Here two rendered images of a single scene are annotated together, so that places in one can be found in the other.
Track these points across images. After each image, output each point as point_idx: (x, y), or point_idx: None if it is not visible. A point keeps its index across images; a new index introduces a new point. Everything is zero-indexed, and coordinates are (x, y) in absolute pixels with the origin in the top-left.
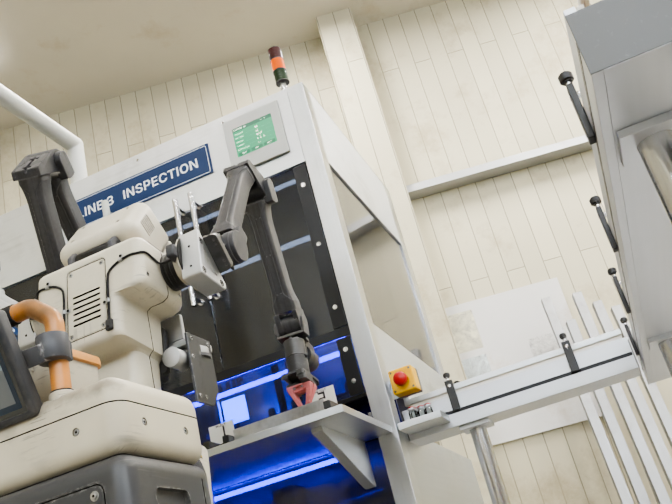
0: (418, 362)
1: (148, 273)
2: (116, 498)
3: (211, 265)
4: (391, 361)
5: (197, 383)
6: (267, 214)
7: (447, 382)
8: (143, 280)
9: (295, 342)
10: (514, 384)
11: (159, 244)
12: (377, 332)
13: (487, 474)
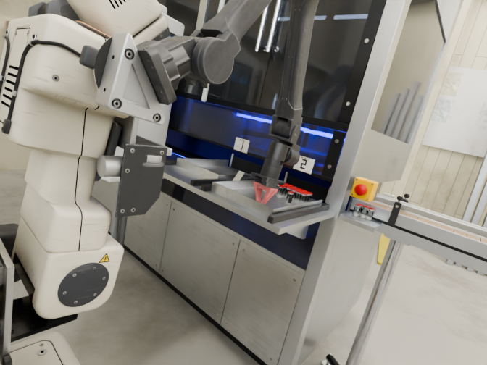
0: (396, 144)
1: (59, 77)
2: None
3: (143, 93)
4: (369, 157)
5: (122, 199)
6: (309, 8)
7: (397, 203)
8: (43, 87)
9: (277, 148)
10: (448, 240)
11: (133, 22)
12: (370, 136)
13: (383, 270)
